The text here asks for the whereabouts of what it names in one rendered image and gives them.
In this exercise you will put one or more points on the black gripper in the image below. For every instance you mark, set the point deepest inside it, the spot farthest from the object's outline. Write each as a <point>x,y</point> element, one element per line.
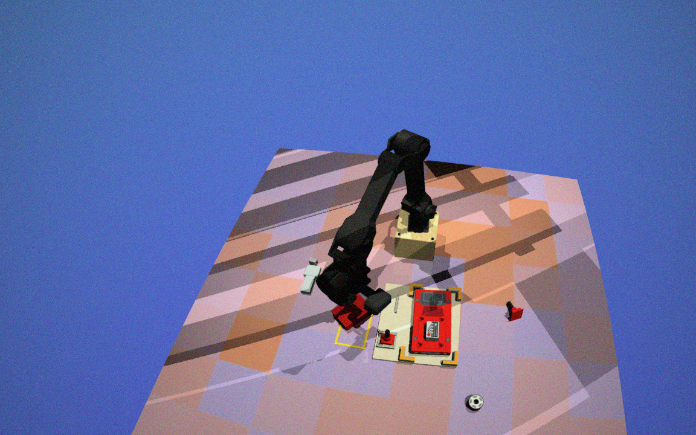
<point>376,301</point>

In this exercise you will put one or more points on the small toy wheel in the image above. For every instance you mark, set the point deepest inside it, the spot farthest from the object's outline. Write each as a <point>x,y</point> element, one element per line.
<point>472,406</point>

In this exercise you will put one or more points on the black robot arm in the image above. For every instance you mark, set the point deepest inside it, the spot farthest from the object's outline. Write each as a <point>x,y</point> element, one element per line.
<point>358,231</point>

